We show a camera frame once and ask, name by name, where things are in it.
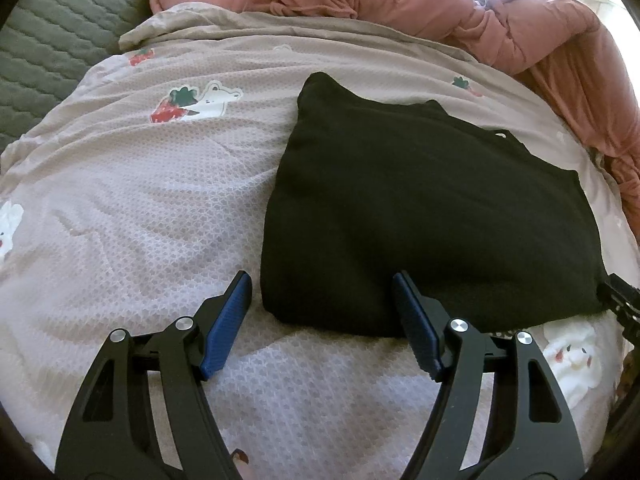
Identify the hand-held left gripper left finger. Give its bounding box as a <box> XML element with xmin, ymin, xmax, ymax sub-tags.
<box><xmin>55</xmin><ymin>270</ymin><xmax>254</xmax><ymax>480</ymax></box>

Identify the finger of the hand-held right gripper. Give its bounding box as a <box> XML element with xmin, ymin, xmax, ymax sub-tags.
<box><xmin>597</xmin><ymin>272</ymin><xmax>640</xmax><ymax>346</ymax></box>

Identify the pink duvet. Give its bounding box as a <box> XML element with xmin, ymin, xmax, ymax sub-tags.
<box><xmin>147</xmin><ymin>0</ymin><xmax>640</xmax><ymax>202</ymax></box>

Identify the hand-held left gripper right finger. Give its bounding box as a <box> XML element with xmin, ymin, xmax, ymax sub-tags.
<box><xmin>391</xmin><ymin>270</ymin><xmax>587</xmax><ymax>480</ymax></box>

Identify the black garment with orange patches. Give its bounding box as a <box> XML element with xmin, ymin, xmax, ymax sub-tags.
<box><xmin>260</xmin><ymin>72</ymin><xmax>609</xmax><ymax>339</ymax></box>

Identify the grey quilted mattress pad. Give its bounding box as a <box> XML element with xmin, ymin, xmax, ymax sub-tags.
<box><xmin>0</xmin><ymin>0</ymin><xmax>152</xmax><ymax>154</ymax></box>

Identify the strawberry printed blanket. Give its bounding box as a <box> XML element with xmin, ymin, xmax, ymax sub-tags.
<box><xmin>0</xmin><ymin>2</ymin><xmax>636</xmax><ymax>480</ymax></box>

